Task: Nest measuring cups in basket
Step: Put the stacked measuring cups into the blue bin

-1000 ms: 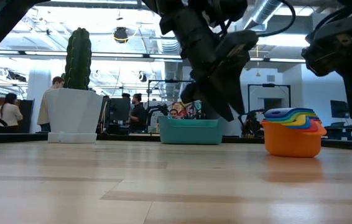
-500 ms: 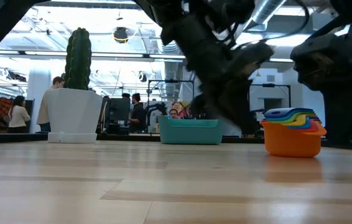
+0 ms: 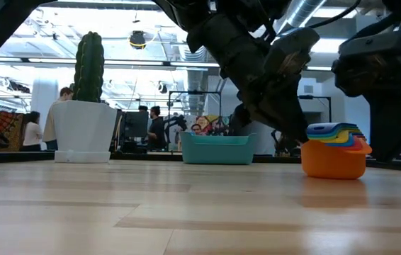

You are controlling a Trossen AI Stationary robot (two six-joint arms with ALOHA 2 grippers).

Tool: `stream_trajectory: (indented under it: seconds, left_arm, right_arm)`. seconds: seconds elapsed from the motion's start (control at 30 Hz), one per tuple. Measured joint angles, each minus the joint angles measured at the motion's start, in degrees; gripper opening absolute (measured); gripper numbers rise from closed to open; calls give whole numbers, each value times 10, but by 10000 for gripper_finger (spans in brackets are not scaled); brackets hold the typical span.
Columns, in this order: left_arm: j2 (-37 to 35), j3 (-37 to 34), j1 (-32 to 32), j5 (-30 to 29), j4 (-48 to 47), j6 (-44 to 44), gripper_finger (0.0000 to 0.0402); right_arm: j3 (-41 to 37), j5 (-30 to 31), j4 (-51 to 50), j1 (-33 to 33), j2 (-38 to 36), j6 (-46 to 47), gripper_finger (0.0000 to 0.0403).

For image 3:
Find yellow measuring cup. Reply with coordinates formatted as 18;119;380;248
312;131;364;145

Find large orange-red measuring cup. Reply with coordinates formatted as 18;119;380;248
300;136;373;181

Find silver ventilation duct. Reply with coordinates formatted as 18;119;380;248
284;0;329;30
181;45;209;115

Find teal plastic basket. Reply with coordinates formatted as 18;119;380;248
179;131;258;166

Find orange patterned wall hanging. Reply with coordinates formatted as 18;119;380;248
0;110;32;153

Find black stand frame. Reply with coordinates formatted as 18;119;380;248
167;89;223;135
297;94;333;124

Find black computer monitor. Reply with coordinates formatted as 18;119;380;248
122;110;150;140

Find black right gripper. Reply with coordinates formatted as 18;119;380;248
332;15;401;162

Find small indigo measuring cup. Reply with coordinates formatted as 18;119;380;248
306;122;359;137

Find black aluminium table frame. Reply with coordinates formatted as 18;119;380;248
0;148;401;174

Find white hexagonal plant pot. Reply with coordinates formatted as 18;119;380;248
51;99;118;164

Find light blue measuring cup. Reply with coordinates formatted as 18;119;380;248
307;127;361;140

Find multicolour patterned cloth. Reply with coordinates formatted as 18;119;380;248
196;113;230;137

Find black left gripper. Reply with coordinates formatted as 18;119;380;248
186;15;320;145

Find long ceiling light bar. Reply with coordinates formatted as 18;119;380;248
0;56;333;72

